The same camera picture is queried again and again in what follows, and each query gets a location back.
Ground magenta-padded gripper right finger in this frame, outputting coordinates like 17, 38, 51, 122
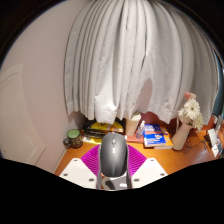
126, 143, 169, 190

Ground white pink flower bunch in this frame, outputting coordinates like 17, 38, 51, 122
177, 92, 205, 131

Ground blue cover book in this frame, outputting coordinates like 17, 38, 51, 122
143, 123, 167, 148

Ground white ceramic vase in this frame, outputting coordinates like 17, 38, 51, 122
171, 118, 195, 151

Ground dark grey computer mouse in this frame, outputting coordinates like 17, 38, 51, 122
97, 131, 133, 192

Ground white yellow spine book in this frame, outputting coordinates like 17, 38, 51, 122
81, 137, 103, 145

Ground white panelled door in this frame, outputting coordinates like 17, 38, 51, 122
0, 63, 46, 166

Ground cream lidded tumbler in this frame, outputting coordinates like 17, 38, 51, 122
125, 112, 142, 137

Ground white pleated curtain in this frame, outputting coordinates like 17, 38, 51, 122
63, 0, 222, 125

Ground dark green mug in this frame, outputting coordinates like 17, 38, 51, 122
63, 128, 84, 149

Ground flat red book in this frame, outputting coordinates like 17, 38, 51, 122
125, 134, 145, 144

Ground yellow black cover book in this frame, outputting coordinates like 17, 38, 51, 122
84, 120, 126, 134

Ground orange cover book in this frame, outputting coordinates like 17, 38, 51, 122
154, 127, 174, 150

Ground dark framed window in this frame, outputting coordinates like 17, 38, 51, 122
213, 49, 224, 118

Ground small clear spray bottle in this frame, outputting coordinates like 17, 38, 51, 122
135, 120, 146, 140

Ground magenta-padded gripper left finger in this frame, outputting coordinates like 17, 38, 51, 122
58, 143, 103, 190

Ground white laptop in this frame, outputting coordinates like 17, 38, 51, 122
206, 127, 223, 158

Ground black spine book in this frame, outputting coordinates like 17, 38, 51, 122
83, 130, 108, 137
82, 133, 105, 141

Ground thin black cable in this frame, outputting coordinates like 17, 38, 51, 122
184, 132, 202, 150

